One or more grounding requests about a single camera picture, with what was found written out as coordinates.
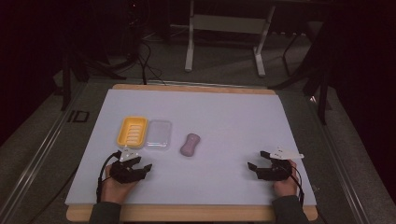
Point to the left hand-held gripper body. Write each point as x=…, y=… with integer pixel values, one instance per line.
x=124, y=172

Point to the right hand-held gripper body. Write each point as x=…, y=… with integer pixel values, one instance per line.
x=277, y=170

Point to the yellow soap dish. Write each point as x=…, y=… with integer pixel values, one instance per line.
x=132, y=132

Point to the clear plastic container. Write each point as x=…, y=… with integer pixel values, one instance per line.
x=158, y=133

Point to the pink soap bar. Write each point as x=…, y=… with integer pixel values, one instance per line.
x=190, y=144

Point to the person's right hand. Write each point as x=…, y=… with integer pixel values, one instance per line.
x=285, y=187

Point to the person's left hand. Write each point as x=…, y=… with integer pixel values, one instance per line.
x=113, y=189

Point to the white table cover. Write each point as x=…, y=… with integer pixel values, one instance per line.
x=233, y=124

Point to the wooden table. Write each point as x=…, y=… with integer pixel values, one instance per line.
x=186, y=213

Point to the black metal stand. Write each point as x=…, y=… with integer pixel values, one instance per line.
x=323, y=102
x=66, y=87

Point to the silver metal rail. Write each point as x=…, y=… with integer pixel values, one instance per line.
x=34, y=158
x=342, y=174

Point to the white metal desk frame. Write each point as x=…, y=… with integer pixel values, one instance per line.
x=229, y=23

